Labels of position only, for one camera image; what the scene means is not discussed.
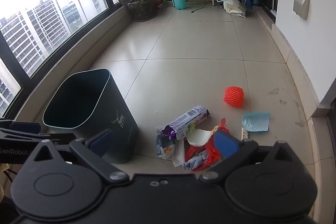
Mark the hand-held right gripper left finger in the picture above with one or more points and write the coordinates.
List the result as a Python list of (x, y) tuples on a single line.
[(101, 142)]

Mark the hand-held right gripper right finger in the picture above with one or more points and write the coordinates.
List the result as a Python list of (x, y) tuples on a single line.
[(225, 144)]

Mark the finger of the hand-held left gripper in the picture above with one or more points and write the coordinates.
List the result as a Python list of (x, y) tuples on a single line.
[(23, 127), (31, 137)]

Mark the red plastic bag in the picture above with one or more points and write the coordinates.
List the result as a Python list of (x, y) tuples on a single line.
[(210, 154)]

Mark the small printed carton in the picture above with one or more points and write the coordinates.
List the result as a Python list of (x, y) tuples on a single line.
[(244, 133)]

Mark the grey-blue paper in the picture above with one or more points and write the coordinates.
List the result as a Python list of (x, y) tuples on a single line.
[(195, 162)]

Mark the teal bubble mailer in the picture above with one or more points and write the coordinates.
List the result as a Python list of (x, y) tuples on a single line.
[(256, 121)]

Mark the pale green wrapper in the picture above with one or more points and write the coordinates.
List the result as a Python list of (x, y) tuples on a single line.
[(192, 126)]

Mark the purple white snack wrapper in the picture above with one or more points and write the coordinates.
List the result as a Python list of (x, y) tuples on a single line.
[(187, 119)]

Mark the white tissue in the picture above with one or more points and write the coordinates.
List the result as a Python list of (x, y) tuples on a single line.
[(179, 154)]

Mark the dark teal trash bin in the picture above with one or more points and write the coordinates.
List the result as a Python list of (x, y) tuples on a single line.
[(78, 100)]

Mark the white blue snack bag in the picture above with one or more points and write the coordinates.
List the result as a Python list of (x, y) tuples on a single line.
[(165, 148)]

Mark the orange foam fruit net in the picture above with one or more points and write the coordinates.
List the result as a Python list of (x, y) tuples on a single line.
[(234, 97)]

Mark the white tote bag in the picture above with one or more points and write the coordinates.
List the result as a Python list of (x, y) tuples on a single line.
[(233, 7)]

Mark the brown patterned flower pot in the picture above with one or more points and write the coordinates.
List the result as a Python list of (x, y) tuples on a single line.
[(143, 10)]

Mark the blue ball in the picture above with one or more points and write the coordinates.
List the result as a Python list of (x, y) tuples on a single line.
[(256, 2)]

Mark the grey wall socket cover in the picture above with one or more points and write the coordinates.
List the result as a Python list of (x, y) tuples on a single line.
[(301, 5)]

